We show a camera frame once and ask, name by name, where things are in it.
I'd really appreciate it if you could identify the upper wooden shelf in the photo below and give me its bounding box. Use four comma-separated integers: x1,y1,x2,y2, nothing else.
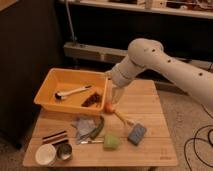
59,0,213,19

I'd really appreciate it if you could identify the white bowl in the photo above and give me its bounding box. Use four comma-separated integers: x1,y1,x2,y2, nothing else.
35,144,56,166

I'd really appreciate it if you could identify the green pepper toy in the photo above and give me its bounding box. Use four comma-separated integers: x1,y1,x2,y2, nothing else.
90,116,104,140

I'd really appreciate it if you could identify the blue sponge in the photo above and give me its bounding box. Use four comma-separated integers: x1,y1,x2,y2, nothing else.
127,124,147,145

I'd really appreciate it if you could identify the small metal knife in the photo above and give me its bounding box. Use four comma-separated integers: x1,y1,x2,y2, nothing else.
80,140,104,145

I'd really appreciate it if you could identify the metal cup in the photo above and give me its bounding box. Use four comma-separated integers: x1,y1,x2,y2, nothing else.
57,143,72,160

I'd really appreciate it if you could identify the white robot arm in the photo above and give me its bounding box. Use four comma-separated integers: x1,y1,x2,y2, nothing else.
107,38,213,112

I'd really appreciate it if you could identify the striped black brown block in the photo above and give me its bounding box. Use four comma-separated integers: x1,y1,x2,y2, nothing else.
42,131,68,145

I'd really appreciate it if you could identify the grey blue cloth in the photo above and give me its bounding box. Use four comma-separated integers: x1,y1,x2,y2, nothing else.
71,118,96,144

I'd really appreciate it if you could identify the yellow plastic bin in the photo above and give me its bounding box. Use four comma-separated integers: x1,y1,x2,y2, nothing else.
34,68,108,115

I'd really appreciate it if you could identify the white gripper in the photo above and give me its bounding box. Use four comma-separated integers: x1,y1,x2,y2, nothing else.
105,70,127,105

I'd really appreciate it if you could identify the metal shelf rail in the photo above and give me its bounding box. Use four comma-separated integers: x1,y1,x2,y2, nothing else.
63,41,213,80

